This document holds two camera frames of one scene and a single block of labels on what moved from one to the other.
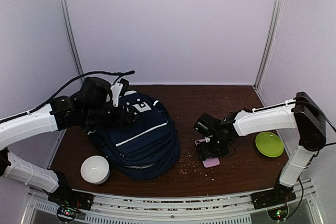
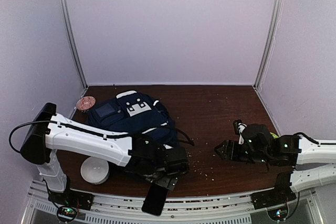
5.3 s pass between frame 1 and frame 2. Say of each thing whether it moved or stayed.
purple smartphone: moved
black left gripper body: moved
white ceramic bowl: stayed
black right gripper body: moved
